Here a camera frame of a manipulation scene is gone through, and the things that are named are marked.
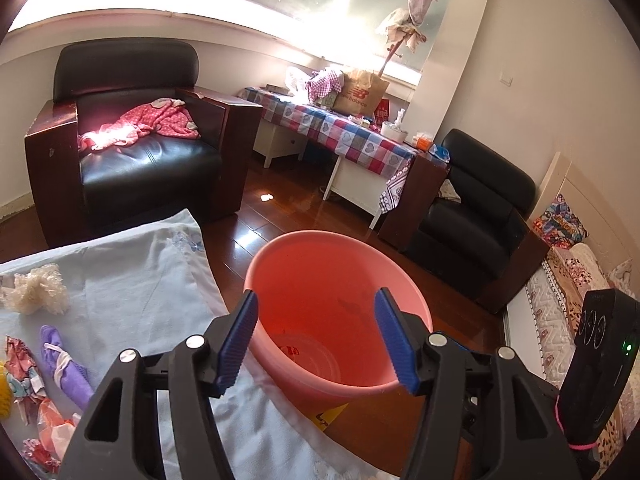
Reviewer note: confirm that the blue packet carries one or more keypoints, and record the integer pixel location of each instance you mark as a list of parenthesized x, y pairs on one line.
[(441, 152)]

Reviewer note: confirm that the orange tissue box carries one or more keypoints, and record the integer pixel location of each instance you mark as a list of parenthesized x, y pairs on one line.
[(423, 141)]

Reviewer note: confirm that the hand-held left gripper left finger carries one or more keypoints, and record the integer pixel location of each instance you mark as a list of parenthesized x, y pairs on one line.
[(239, 345)]

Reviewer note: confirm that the light blue cloth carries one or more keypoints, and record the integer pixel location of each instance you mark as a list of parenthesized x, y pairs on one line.
[(140, 285)]

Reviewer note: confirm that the clear plastic container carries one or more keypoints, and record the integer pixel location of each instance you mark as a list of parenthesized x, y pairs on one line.
[(305, 357)]

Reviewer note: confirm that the checkered-cloth side table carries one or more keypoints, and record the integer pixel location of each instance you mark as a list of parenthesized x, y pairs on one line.
[(350, 135)]

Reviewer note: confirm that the small white cabinet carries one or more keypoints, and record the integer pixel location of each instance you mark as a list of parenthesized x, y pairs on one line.
[(277, 142)]

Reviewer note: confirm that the colourful printed pillow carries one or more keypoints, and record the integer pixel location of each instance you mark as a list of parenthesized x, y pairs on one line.
[(560, 225)]

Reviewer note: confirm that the brown paper bag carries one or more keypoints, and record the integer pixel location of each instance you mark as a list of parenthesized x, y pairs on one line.
[(360, 92)]

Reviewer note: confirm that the bed with leopard bedding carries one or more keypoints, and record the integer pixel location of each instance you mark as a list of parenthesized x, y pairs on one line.
[(555, 310)]

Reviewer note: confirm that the large black leather armchair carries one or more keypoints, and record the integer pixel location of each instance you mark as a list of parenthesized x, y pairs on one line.
[(145, 170)]

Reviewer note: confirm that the red packet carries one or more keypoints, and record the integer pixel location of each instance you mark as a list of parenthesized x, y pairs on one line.
[(383, 112)]

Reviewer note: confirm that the white foam fruit net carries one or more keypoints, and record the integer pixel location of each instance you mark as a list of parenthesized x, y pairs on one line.
[(35, 290)]

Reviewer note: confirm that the coat stand with clothes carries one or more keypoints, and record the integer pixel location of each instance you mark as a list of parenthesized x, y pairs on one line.
[(407, 25)]

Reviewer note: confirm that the yellow packet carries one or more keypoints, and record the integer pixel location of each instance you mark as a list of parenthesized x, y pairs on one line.
[(327, 417)]

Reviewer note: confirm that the white wall switch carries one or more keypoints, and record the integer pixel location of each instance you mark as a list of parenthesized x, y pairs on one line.
[(507, 79)]

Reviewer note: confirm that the pink spotted garment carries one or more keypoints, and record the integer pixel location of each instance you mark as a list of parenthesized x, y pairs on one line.
[(160, 120)]

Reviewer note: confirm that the pink checked cloth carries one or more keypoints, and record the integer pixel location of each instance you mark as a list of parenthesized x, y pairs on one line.
[(325, 85)]

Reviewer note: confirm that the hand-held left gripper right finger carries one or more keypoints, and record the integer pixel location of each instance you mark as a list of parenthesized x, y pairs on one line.
[(397, 345)]

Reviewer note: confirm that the white round container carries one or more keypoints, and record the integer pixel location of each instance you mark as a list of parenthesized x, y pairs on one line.
[(395, 130)]

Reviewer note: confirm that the wide white cabinet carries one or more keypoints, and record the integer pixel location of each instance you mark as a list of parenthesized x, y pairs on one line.
[(355, 185)]

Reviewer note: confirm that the small black leather armchair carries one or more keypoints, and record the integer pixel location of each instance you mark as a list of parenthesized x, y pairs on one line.
[(475, 225)]

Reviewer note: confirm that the purple cloth bundle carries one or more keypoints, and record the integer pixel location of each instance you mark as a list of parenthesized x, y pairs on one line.
[(75, 375)]

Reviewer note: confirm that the yellow foam fruit net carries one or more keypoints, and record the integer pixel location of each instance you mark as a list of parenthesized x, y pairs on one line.
[(4, 390)]

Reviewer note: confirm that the pink patterned wrapper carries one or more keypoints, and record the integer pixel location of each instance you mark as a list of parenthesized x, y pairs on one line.
[(40, 455)]

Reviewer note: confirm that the white plastic bag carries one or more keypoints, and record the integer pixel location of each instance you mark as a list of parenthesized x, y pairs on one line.
[(297, 80)]

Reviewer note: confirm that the pink plastic bucket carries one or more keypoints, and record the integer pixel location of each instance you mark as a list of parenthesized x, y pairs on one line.
[(320, 280)]

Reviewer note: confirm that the floral printed wrapper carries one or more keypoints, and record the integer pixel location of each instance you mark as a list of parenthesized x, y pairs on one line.
[(22, 370)]

